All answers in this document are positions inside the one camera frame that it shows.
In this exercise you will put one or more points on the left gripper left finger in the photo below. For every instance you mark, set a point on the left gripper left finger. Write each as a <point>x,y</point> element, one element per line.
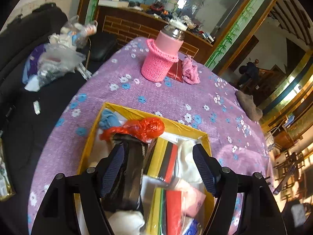
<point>57,212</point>

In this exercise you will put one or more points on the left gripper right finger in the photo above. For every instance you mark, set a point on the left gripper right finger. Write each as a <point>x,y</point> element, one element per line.
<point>259,212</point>

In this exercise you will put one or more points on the black gold wet wipe pack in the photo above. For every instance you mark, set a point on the black gold wet wipe pack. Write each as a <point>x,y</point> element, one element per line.
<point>126,191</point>

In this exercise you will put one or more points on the pink tissue pack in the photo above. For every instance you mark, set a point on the pink tissue pack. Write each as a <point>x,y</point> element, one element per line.
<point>192,199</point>

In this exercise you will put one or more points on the blue floral tissue pack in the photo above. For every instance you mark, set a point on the blue floral tissue pack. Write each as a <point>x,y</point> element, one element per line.
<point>191,227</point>

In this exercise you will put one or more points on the small rainbow sponge pack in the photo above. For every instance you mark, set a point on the small rainbow sponge pack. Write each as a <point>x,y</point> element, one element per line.
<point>165,216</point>

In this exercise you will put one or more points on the blue knitted cloth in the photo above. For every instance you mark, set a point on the blue knitted cloth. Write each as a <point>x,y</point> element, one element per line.
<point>108,120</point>

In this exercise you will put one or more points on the large yellow black red sponge pack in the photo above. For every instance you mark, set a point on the large yellow black red sponge pack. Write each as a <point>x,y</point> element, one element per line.
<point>161,161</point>

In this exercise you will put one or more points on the red plastic bag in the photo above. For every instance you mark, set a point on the red plastic bag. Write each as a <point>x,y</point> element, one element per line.
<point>143,129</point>

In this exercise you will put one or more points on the white sock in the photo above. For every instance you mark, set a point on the white sock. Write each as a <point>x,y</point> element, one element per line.
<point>126,222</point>

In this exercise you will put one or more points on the purple floral tablecloth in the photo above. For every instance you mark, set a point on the purple floral tablecloth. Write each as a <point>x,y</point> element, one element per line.
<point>210,106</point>

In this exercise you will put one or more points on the grey brown knitted hat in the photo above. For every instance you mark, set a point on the grey brown knitted hat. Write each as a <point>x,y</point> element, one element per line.
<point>246,102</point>

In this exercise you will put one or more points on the yellow cardboard box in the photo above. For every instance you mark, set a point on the yellow cardboard box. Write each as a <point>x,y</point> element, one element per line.
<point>130,113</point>

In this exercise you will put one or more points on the person in dark jacket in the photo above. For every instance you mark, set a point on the person in dark jacket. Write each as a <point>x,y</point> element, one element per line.
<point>249,72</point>

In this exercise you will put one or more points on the pink fluffy cloth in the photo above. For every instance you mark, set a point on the pink fluffy cloth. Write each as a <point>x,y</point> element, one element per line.
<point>190,71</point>

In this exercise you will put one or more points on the red tissue packet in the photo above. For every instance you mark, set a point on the red tissue packet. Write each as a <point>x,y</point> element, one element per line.
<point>175,71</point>

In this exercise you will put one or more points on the clear plastic bag pile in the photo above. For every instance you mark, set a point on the clear plastic bag pile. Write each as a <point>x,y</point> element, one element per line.
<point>52,60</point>

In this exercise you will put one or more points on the pink bottle with knit sleeve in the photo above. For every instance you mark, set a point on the pink bottle with knit sleeve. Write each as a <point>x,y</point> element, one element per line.
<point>163,51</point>

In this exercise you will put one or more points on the wooden counter cabinet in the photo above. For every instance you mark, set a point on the wooden counter cabinet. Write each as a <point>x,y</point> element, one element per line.
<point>127,24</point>

